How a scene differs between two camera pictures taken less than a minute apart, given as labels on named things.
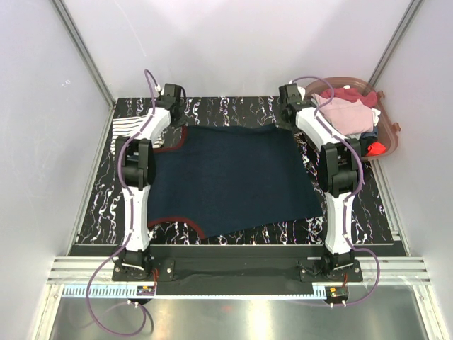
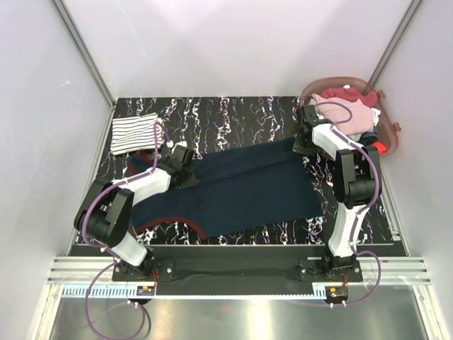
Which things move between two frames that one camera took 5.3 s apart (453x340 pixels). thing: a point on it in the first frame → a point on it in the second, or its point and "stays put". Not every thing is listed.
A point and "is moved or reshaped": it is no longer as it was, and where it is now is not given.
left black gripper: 177,123 → 192,181
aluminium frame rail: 85,270 stays put
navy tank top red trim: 228,180 is moved or reshaped
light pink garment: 347,117 stays put
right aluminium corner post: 413,7 stays put
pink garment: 350,95 stays put
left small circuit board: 143,290 stays put
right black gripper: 279,120 → 297,147
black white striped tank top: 127,127 stays put
